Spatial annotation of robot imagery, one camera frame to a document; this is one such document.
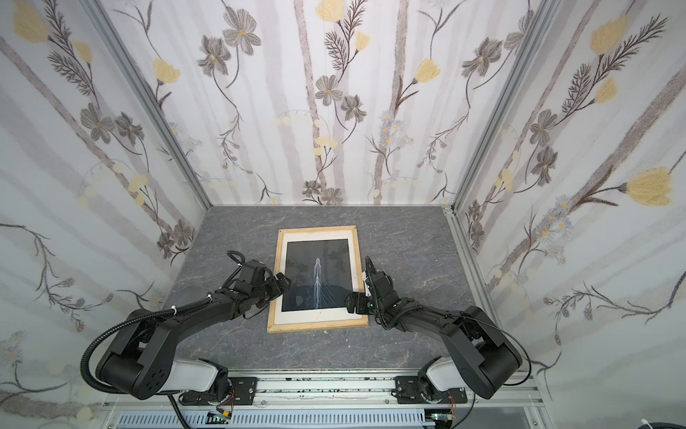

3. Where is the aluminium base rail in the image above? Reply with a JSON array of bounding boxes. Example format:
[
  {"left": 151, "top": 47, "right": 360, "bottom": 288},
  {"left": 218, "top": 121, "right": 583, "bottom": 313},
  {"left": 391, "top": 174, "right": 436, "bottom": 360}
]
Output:
[{"left": 94, "top": 369, "right": 553, "bottom": 428}]

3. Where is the white slotted cable duct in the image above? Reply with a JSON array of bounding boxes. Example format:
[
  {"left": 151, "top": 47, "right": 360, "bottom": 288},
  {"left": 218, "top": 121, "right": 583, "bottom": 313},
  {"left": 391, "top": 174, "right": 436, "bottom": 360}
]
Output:
[{"left": 114, "top": 408, "right": 436, "bottom": 429}]

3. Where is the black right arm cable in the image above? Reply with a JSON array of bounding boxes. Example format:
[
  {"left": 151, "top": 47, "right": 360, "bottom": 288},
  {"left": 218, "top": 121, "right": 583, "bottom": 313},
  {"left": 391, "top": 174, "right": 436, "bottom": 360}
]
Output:
[{"left": 449, "top": 315, "right": 532, "bottom": 429}]

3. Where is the black corrugated left cable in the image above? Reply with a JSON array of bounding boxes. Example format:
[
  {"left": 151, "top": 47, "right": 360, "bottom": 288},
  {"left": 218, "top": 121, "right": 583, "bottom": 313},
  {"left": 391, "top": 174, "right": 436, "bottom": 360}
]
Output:
[{"left": 79, "top": 302, "right": 215, "bottom": 429}]

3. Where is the aluminium corner post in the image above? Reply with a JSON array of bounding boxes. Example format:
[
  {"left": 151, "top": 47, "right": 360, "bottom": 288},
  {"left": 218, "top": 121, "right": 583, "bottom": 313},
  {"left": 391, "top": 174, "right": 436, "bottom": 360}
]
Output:
[
  {"left": 450, "top": 0, "right": 562, "bottom": 212},
  {"left": 80, "top": 0, "right": 213, "bottom": 212}
]

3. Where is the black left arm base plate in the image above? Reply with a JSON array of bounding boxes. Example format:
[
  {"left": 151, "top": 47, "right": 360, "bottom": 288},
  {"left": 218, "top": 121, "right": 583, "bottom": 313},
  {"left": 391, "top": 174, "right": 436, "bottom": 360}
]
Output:
[{"left": 228, "top": 376, "right": 258, "bottom": 406}]

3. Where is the aluminium corner post left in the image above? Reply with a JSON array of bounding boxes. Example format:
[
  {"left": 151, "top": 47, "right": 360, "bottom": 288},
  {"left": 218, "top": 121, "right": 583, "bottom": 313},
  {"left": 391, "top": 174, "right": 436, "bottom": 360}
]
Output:
[{"left": 80, "top": 0, "right": 213, "bottom": 212}]

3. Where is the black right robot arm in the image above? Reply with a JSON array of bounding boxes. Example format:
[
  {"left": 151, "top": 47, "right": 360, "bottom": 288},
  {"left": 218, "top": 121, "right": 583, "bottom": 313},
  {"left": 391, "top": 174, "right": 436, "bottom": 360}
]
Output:
[{"left": 346, "top": 257, "right": 523, "bottom": 400}]

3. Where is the light wooden picture frame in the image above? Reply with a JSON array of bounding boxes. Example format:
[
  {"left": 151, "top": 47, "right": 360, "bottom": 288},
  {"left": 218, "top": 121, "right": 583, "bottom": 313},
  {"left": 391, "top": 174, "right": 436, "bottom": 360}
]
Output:
[{"left": 266, "top": 224, "right": 371, "bottom": 334}]

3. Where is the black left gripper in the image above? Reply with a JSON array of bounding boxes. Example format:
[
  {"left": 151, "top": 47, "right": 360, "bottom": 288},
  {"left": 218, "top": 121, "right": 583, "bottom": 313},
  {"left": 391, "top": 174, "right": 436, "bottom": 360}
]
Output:
[{"left": 250, "top": 272, "right": 295, "bottom": 307}]

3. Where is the white photo paper sheet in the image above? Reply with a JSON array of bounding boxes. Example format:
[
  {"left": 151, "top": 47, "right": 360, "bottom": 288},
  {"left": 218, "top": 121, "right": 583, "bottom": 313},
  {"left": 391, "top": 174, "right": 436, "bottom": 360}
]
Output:
[{"left": 282, "top": 239, "right": 353, "bottom": 312}]

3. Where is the aluminium corner post right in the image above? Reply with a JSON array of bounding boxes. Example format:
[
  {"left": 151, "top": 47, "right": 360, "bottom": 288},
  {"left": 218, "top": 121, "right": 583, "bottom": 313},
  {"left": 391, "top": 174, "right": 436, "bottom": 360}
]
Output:
[{"left": 450, "top": 0, "right": 562, "bottom": 212}]

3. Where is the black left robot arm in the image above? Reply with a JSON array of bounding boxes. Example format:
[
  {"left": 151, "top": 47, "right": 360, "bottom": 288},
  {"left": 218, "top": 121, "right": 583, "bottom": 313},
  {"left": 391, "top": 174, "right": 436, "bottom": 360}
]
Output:
[{"left": 80, "top": 260, "right": 291, "bottom": 400}]

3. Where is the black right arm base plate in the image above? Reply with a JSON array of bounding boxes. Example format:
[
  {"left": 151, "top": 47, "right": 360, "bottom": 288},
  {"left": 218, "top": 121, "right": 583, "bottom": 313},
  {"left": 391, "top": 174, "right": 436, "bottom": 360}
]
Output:
[{"left": 391, "top": 375, "right": 468, "bottom": 405}]

